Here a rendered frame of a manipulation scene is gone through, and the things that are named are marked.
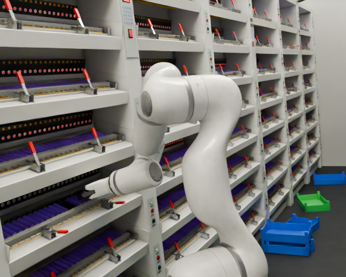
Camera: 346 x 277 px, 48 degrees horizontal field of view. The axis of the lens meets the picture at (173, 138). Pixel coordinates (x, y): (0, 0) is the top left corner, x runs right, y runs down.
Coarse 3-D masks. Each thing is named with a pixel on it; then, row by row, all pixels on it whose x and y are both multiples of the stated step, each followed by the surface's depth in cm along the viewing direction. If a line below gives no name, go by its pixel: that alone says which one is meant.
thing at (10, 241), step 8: (96, 200) 137; (112, 200) 142; (72, 208) 129; (80, 208) 130; (88, 208) 134; (56, 216) 123; (64, 216) 124; (72, 216) 128; (40, 224) 117; (48, 224) 119; (56, 224) 121; (24, 232) 112; (32, 232) 114; (8, 240) 107; (16, 240) 109; (24, 240) 110
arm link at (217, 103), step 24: (216, 96) 82; (240, 96) 85; (192, 120) 83; (216, 120) 83; (192, 144) 85; (216, 144) 82; (192, 168) 81; (216, 168) 81; (192, 192) 82; (216, 192) 81; (216, 216) 81; (240, 240) 83; (240, 264) 82; (264, 264) 84
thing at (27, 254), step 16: (96, 176) 156; (48, 192) 135; (16, 208) 124; (96, 208) 136; (112, 208) 138; (128, 208) 145; (64, 224) 123; (80, 224) 125; (96, 224) 130; (32, 240) 113; (48, 240) 114; (64, 240) 118; (16, 256) 104; (32, 256) 108; (48, 256) 114; (16, 272) 104
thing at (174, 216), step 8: (168, 192) 199; (176, 192) 202; (184, 192) 203; (160, 200) 190; (168, 200) 191; (176, 200) 193; (184, 200) 194; (160, 208) 181; (168, 208) 181; (176, 208) 188; (184, 208) 189; (160, 216) 175; (168, 216) 179; (176, 216) 176; (184, 216) 181; (192, 216) 188; (160, 224) 162; (168, 224) 171; (176, 224) 174; (184, 224) 181; (168, 232) 168
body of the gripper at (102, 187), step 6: (102, 180) 126; (108, 180) 124; (90, 186) 127; (96, 186) 125; (102, 186) 124; (108, 186) 124; (96, 192) 126; (102, 192) 125; (108, 192) 124; (90, 198) 128
